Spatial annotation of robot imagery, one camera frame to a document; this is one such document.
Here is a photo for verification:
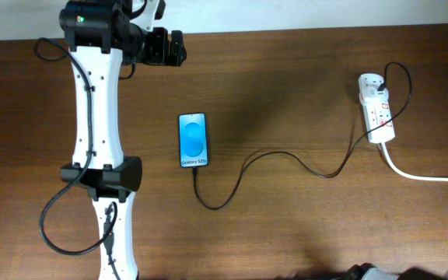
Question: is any blue Galaxy smartphone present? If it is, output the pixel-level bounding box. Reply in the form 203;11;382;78
178;113;209;168

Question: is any black charger cable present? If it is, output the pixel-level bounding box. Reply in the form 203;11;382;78
191;61;413;212

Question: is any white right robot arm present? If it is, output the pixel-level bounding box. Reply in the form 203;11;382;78
355;89;448;280

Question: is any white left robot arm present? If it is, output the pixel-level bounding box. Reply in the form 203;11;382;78
59;0;187;279

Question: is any white charger plug adapter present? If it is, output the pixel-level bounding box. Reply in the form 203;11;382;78
358;73;388;100

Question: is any white power strip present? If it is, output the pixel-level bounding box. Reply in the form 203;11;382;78
359;90;395;144

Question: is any white power strip cord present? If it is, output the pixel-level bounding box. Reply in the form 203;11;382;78
378;142;448;185

